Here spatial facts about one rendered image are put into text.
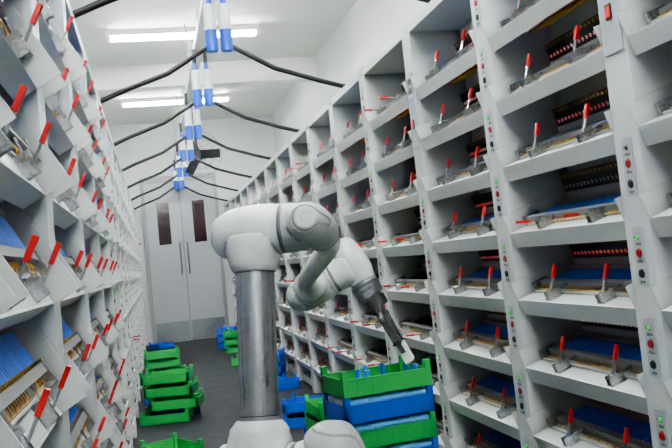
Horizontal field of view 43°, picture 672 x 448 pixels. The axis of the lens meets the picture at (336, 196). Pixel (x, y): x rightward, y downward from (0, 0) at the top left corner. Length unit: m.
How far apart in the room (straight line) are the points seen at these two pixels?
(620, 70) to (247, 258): 1.00
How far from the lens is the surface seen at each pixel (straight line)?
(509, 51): 2.56
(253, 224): 2.20
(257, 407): 2.19
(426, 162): 3.15
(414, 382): 2.73
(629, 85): 1.89
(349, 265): 2.72
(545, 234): 2.28
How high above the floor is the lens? 0.91
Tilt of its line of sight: 4 degrees up
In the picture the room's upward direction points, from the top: 6 degrees counter-clockwise
